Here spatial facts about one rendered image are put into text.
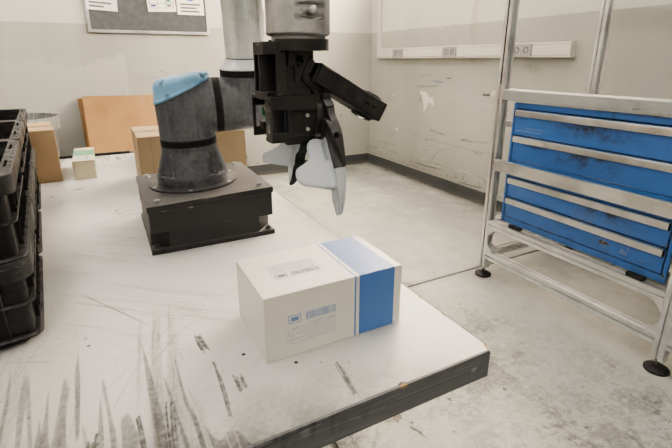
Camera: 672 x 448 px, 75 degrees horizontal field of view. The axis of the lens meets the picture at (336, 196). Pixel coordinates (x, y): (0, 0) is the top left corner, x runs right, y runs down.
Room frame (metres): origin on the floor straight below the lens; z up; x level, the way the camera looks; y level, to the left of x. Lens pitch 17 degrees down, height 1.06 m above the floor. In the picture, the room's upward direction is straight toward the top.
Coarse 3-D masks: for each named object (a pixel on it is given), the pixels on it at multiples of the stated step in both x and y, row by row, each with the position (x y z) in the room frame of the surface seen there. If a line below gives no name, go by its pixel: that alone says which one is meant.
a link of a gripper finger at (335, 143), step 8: (328, 112) 0.52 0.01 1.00; (328, 120) 0.51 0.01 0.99; (336, 120) 0.51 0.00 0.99; (328, 128) 0.51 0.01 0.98; (336, 128) 0.51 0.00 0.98; (328, 136) 0.51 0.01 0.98; (336, 136) 0.51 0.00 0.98; (328, 144) 0.50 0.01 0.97; (336, 144) 0.50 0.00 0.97; (336, 152) 0.50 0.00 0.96; (344, 152) 0.50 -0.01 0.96; (336, 160) 0.50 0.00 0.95; (344, 160) 0.50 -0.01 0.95
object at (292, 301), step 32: (256, 256) 0.58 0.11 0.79; (288, 256) 0.58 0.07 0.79; (320, 256) 0.58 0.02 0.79; (352, 256) 0.58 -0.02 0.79; (384, 256) 0.58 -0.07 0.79; (256, 288) 0.48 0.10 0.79; (288, 288) 0.48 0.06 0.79; (320, 288) 0.49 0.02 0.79; (352, 288) 0.51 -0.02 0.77; (384, 288) 0.54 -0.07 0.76; (256, 320) 0.49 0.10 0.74; (288, 320) 0.47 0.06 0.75; (320, 320) 0.49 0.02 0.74; (352, 320) 0.51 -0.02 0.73; (384, 320) 0.54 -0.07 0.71; (288, 352) 0.47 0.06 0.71
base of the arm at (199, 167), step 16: (176, 144) 0.89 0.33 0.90; (192, 144) 0.89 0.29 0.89; (208, 144) 0.91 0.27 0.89; (160, 160) 0.91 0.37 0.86; (176, 160) 0.88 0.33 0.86; (192, 160) 0.89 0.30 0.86; (208, 160) 0.90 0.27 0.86; (160, 176) 0.89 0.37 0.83; (176, 176) 0.87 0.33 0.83; (192, 176) 0.88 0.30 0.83; (208, 176) 0.89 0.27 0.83; (224, 176) 0.93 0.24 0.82
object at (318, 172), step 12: (312, 144) 0.51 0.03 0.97; (324, 144) 0.51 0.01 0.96; (312, 156) 0.50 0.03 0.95; (324, 156) 0.50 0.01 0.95; (300, 168) 0.48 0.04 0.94; (312, 168) 0.49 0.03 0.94; (324, 168) 0.50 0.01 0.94; (336, 168) 0.49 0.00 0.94; (300, 180) 0.48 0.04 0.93; (312, 180) 0.48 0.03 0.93; (324, 180) 0.49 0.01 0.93; (336, 180) 0.49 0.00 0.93; (336, 192) 0.49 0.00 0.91; (336, 204) 0.49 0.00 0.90
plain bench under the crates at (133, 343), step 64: (64, 192) 1.19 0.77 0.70; (128, 192) 1.19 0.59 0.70; (64, 256) 0.77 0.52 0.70; (128, 256) 0.77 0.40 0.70; (192, 256) 0.77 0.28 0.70; (64, 320) 0.55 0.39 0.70; (128, 320) 0.55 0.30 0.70; (192, 320) 0.55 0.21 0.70; (448, 320) 0.55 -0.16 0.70; (0, 384) 0.42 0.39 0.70; (64, 384) 0.42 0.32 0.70; (128, 384) 0.42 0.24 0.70; (192, 384) 0.42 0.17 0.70; (256, 384) 0.42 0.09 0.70; (320, 384) 0.42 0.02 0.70; (384, 384) 0.42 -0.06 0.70; (448, 384) 0.45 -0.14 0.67
